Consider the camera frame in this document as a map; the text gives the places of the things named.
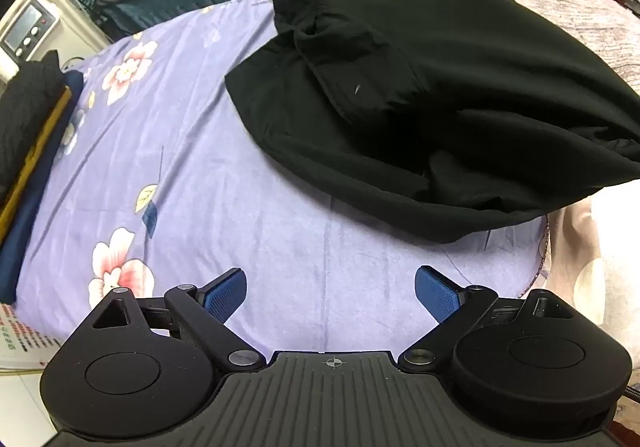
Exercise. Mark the pale pink dotted cloth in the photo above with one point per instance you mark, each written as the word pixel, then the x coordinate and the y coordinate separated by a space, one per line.
pixel 575 237

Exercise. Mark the purple floral bedsheet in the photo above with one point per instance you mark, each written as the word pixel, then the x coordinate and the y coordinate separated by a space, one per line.
pixel 200 152

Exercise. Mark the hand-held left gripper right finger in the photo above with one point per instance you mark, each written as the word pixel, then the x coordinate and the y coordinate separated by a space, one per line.
pixel 437 297

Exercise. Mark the navy blue folded garment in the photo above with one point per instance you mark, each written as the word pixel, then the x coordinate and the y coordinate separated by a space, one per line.
pixel 25 237

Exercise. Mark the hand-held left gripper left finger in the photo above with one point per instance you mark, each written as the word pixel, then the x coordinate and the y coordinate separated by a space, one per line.
pixel 225 294

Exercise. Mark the black knit folded garment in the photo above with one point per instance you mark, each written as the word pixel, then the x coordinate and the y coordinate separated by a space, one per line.
pixel 25 117

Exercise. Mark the white sheet with red print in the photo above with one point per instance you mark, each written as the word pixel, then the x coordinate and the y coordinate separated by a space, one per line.
pixel 20 332

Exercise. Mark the mustard yellow folded garment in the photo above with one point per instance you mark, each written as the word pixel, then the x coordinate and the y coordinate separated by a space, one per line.
pixel 37 147

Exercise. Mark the black zip jacket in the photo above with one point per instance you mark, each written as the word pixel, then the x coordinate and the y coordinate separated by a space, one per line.
pixel 450 77

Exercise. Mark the mauve patterned blanket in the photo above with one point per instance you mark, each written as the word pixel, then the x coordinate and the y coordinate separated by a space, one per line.
pixel 575 12

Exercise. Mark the white appliance with grey display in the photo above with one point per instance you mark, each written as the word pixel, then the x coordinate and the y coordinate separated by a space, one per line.
pixel 25 27

